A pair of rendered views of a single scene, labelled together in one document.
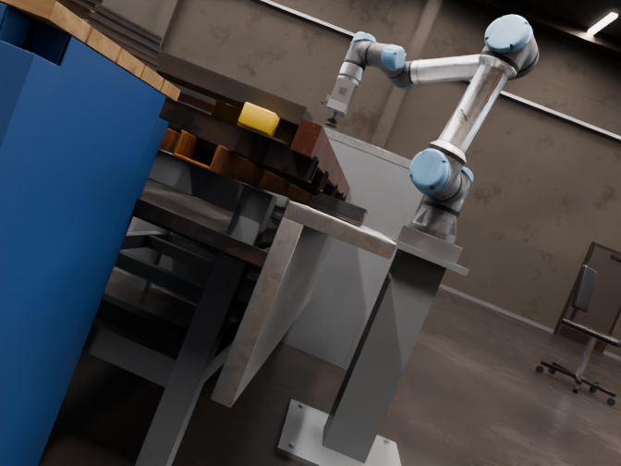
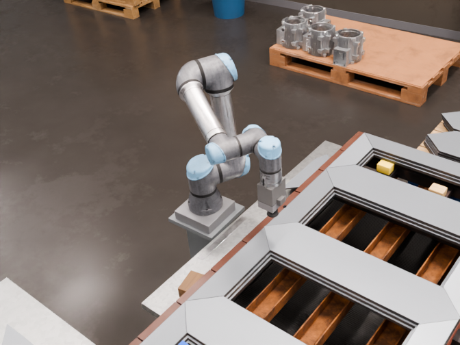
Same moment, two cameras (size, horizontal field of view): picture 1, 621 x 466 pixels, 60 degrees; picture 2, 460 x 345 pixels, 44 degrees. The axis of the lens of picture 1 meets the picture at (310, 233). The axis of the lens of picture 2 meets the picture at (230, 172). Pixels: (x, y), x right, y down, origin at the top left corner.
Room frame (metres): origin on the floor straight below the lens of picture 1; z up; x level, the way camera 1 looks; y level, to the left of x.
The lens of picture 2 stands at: (3.13, 0.88, 2.29)
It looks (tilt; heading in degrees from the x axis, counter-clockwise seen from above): 36 degrees down; 217
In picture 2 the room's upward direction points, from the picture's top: 5 degrees counter-clockwise
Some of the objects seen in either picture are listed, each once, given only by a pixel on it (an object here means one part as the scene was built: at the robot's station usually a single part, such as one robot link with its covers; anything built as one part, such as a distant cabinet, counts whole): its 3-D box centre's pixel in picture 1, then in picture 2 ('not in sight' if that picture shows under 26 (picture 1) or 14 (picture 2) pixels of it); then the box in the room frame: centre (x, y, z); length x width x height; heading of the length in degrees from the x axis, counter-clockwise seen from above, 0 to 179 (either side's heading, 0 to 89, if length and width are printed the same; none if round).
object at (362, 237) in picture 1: (350, 227); (266, 220); (1.57, -0.10, 0.67); 1.30 x 0.20 x 0.03; 175
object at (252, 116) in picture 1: (259, 120); not in sight; (0.99, 0.16, 0.79); 0.06 x 0.05 x 0.04; 85
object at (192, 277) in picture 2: not in sight; (192, 285); (2.06, -0.13, 0.71); 0.10 x 0.06 x 0.05; 7
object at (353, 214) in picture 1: (339, 209); (315, 174); (1.22, -0.04, 0.70); 0.39 x 0.12 x 0.04; 175
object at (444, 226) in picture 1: (435, 222); (204, 195); (1.67, -0.35, 0.78); 0.15 x 0.15 x 0.10
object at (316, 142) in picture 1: (333, 177); (259, 234); (1.78, 0.00, 0.80); 1.62 x 0.04 x 0.06; 175
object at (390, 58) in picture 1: (387, 58); (252, 141); (1.76, -0.02, 1.21); 0.11 x 0.11 x 0.08; 56
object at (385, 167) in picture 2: (229, 116); (385, 167); (1.14, 0.25, 0.79); 0.06 x 0.05 x 0.04; 85
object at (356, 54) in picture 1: (360, 52); (269, 154); (1.81, 0.07, 1.21); 0.09 x 0.08 x 0.11; 56
